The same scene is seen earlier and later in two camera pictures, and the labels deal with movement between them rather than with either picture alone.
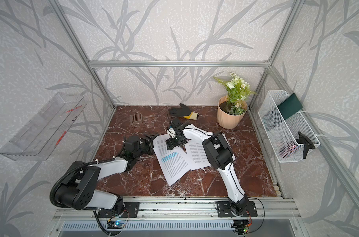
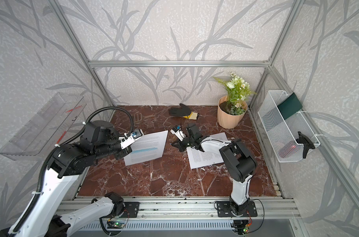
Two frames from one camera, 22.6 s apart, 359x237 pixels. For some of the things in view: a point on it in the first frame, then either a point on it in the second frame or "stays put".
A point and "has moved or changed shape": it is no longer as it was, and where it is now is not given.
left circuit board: [115, 224] stays put
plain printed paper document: [197, 156] stays put
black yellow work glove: [183, 111] stays put
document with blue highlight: [174, 163] has moved or changed shape
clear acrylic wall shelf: [39, 137] stays put
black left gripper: [149, 142] to [124, 151]
